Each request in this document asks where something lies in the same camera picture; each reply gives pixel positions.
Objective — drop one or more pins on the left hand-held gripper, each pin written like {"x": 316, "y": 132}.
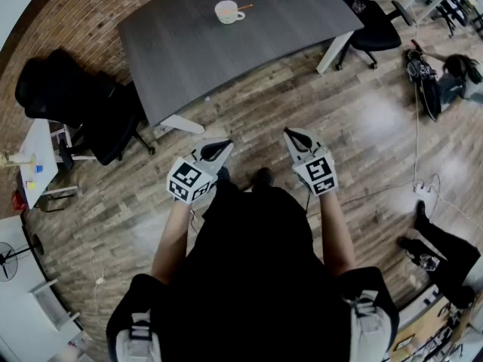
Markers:
{"x": 190, "y": 181}

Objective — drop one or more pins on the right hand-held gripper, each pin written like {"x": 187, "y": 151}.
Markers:
{"x": 317, "y": 172}

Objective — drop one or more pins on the white cup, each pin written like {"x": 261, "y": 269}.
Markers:
{"x": 225, "y": 11}

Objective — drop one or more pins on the wooden spoon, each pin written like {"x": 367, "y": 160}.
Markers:
{"x": 247, "y": 6}

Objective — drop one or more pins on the person's right forearm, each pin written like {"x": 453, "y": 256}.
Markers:
{"x": 337, "y": 236}

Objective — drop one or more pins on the person's left forearm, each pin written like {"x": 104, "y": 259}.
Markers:
{"x": 171, "y": 240}

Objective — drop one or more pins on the person's left black shoe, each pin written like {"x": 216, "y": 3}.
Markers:
{"x": 223, "y": 173}

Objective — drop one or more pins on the person's black shoe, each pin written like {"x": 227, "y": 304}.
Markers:
{"x": 223, "y": 173}
{"x": 264, "y": 175}

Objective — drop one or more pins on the white table leg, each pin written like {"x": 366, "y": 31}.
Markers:
{"x": 334, "y": 51}
{"x": 181, "y": 123}

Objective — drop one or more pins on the person's right black shoe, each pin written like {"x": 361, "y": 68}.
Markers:
{"x": 264, "y": 175}

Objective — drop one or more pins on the white power strip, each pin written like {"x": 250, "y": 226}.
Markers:
{"x": 422, "y": 191}

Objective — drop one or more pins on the person's black clothing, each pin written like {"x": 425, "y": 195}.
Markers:
{"x": 256, "y": 277}

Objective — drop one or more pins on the black wheeled equipment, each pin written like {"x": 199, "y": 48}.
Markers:
{"x": 424, "y": 81}

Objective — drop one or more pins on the black mesh office chair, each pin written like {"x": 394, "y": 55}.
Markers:
{"x": 373, "y": 21}
{"x": 75, "y": 100}

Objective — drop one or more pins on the small white side table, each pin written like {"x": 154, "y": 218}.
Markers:
{"x": 37, "y": 149}

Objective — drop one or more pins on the small yellow block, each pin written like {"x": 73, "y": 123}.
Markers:
{"x": 31, "y": 185}

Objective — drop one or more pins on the wooden stand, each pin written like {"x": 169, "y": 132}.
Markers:
{"x": 20, "y": 160}

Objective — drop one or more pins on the small red object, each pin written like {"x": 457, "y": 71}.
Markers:
{"x": 18, "y": 202}

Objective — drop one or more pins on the white shelf unit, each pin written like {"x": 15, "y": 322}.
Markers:
{"x": 51, "y": 305}

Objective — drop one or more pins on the black standing fan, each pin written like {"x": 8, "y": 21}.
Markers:
{"x": 7, "y": 260}

